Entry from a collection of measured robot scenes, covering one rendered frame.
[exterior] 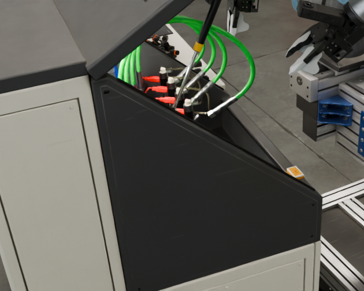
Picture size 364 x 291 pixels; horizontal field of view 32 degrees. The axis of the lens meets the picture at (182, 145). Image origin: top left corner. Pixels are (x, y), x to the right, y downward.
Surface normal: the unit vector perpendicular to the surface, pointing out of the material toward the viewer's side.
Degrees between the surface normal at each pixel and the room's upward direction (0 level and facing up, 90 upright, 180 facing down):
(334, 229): 0
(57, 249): 90
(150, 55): 90
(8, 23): 0
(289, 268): 90
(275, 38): 0
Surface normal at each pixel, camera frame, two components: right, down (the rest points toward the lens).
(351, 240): -0.07, -0.84
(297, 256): 0.33, 0.49
